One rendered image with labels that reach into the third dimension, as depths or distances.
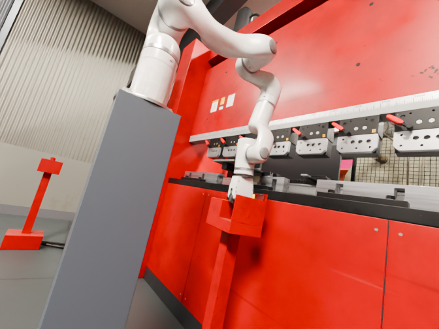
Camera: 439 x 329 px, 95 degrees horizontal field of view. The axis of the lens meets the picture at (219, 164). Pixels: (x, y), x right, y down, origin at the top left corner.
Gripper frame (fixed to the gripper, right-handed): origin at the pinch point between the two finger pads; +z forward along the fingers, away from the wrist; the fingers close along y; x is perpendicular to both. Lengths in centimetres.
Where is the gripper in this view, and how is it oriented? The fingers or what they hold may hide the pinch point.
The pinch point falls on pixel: (238, 213)
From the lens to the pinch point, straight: 86.6
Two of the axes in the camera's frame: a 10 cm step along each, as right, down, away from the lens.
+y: -8.6, -1.9, -4.7
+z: -1.4, 9.8, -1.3
